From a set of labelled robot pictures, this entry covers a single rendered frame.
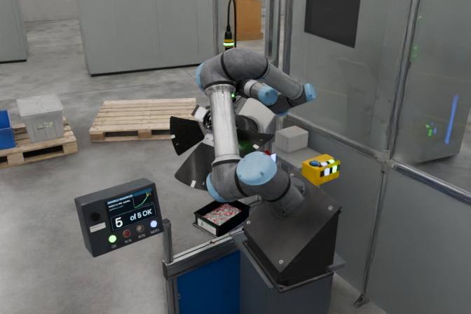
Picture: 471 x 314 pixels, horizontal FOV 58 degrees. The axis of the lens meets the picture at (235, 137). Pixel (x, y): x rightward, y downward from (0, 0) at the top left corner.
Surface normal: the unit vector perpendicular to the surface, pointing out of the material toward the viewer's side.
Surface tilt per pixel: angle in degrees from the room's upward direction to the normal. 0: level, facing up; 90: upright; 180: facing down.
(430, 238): 90
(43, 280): 0
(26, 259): 0
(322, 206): 42
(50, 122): 95
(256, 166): 37
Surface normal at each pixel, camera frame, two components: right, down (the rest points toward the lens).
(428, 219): -0.83, 0.23
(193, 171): -0.14, -0.27
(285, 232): -0.61, -0.57
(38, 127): 0.48, 0.44
